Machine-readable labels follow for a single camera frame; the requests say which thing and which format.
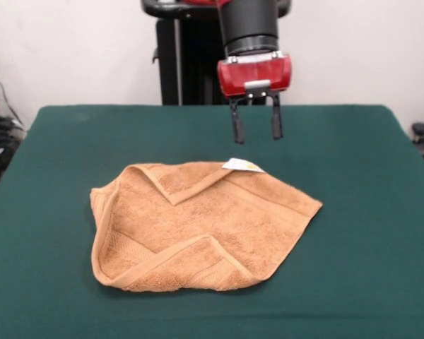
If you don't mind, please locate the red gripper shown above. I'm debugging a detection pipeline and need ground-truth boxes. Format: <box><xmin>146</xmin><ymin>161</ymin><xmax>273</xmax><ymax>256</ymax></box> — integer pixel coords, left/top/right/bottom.
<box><xmin>217</xmin><ymin>51</ymin><xmax>293</xmax><ymax>145</ymax></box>

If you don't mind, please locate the orange terry towel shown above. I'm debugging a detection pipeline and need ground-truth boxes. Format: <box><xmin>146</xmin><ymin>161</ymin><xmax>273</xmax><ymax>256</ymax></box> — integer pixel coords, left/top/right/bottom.
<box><xmin>90</xmin><ymin>157</ymin><xmax>323</xmax><ymax>294</ymax></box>

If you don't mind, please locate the dark green table cloth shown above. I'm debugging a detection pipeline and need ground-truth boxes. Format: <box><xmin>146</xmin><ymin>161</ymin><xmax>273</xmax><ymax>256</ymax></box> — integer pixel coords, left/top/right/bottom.
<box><xmin>0</xmin><ymin>104</ymin><xmax>424</xmax><ymax>339</ymax></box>

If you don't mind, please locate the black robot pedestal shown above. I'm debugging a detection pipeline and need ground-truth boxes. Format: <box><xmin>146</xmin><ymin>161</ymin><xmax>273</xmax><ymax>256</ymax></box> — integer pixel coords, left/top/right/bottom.
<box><xmin>141</xmin><ymin>0</ymin><xmax>293</xmax><ymax>106</ymax></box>

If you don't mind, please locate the grey cable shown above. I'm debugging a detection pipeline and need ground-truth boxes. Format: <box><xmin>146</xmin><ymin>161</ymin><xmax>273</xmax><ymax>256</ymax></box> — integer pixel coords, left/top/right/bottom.
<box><xmin>0</xmin><ymin>65</ymin><xmax>25</xmax><ymax>129</ymax></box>

